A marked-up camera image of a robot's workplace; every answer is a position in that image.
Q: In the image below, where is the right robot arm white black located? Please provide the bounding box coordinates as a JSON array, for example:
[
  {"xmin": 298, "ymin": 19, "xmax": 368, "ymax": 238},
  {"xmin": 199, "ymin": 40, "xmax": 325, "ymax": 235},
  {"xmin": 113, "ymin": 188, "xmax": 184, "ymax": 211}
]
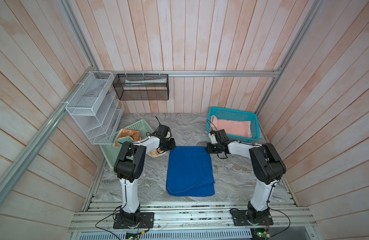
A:
[{"xmin": 206, "ymin": 130, "xmax": 287, "ymax": 226}]

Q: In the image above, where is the orange patterned towel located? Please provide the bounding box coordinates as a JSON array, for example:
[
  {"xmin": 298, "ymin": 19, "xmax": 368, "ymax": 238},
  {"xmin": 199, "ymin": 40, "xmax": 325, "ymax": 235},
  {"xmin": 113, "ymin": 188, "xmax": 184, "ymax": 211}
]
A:
[{"xmin": 112, "ymin": 129, "xmax": 164, "ymax": 158}]

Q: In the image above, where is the white wire mesh shelf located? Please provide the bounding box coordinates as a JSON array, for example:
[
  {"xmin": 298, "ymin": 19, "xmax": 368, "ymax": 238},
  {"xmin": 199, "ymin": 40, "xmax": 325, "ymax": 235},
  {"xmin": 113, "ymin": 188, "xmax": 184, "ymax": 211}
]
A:
[{"xmin": 66, "ymin": 72, "xmax": 124, "ymax": 145}]

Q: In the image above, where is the teal plastic basket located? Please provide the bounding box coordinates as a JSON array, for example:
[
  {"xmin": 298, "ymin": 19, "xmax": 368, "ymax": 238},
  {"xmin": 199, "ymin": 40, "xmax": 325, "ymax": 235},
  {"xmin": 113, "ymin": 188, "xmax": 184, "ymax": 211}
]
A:
[{"xmin": 206, "ymin": 107, "xmax": 260, "ymax": 143}]

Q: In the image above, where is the pink towel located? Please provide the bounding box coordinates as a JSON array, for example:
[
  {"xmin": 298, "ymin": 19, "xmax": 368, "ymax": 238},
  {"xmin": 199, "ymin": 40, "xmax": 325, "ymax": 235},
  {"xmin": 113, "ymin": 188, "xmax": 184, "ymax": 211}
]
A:
[{"xmin": 211, "ymin": 116, "xmax": 253, "ymax": 138}]

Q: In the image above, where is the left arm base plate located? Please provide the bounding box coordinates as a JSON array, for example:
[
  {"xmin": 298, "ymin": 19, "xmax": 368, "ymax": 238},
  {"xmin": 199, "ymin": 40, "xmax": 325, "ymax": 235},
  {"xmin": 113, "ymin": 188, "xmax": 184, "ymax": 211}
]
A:
[{"xmin": 113, "ymin": 211, "xmax": 154, "ymax": 229}]

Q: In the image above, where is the teal yellow-trimmed towel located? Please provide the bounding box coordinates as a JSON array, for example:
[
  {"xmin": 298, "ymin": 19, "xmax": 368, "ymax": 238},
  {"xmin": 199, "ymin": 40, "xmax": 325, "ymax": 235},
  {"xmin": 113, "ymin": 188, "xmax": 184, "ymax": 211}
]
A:
[{"xmin": 116, "ymin": 136, "xmax": 134, "ymax": 147}]

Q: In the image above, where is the black wire mesh basket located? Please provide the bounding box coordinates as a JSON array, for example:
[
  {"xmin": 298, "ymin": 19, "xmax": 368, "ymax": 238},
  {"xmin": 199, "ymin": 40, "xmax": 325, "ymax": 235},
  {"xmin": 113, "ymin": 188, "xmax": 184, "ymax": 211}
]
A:
[{"xmin": 112, "ymin": 73, "xmax": 169, "ymax": 101}]

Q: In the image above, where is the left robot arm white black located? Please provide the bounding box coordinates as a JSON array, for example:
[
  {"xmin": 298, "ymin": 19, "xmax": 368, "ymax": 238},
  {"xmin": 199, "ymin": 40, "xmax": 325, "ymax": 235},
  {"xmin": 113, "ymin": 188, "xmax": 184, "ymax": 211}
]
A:
[{"xmin": 113, "ymin": 124, "xmax": 175, "ymax": 226}]

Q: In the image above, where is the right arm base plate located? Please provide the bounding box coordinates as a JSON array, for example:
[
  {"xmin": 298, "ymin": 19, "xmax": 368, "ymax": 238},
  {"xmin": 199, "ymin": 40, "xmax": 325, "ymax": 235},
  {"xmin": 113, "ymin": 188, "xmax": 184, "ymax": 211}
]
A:
[{"xmin": 229, "ymin": 208, "xmax": 274, "ymax": 226}]

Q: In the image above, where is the blue towel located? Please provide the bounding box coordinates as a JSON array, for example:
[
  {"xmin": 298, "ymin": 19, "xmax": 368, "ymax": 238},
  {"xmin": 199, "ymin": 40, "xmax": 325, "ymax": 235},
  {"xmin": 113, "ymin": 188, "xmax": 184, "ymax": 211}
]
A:
[{"xmin": 166, "ymin": 147, "xmax": 215, "ymax": 197}]

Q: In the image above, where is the green circuit board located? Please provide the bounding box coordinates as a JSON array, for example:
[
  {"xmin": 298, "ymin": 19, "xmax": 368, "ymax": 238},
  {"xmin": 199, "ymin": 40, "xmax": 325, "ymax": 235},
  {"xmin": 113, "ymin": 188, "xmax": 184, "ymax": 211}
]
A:
[{"xmin": 251, "ymin": 229, "xmax": 270, "ymax": 240}]

